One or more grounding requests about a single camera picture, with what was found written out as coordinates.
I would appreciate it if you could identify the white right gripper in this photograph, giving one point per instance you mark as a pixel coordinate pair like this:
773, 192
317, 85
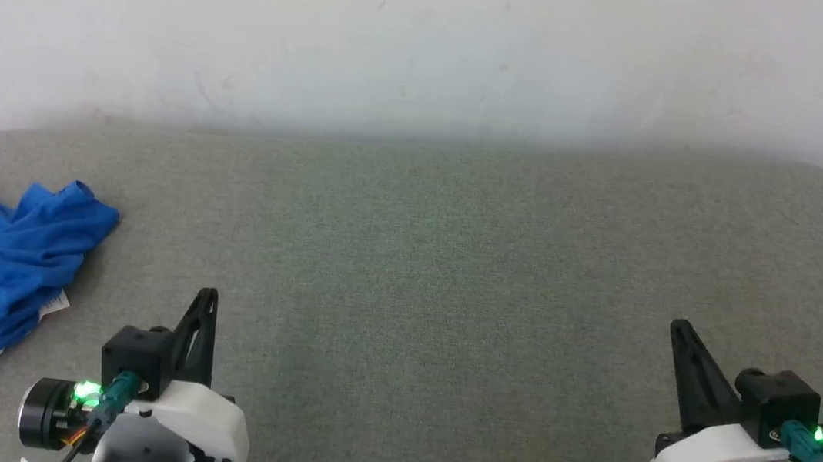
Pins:
703, 458

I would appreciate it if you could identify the grey-green fabric sofa seat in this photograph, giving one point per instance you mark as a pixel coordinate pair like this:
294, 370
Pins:
406, 277

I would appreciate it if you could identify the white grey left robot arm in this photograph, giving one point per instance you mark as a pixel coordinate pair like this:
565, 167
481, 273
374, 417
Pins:
46, 414

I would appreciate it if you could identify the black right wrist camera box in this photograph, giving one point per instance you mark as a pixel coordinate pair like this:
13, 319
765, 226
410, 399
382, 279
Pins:
779, 401

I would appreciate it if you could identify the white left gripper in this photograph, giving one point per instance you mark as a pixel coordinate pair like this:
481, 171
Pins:
204, 417

